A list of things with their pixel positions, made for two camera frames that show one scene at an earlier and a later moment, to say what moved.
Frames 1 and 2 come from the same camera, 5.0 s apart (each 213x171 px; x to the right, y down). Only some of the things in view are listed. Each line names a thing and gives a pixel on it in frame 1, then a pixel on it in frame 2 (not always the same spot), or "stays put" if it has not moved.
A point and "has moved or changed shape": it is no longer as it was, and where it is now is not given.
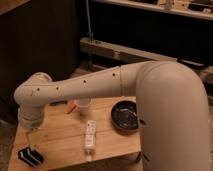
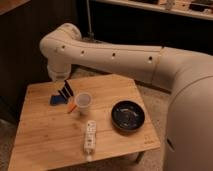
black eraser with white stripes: x=30 y=157 has moved or changed shape
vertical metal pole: x=91 y=36 stays put
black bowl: x=125 y=116 stays put
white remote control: x=90 y=138 stays put
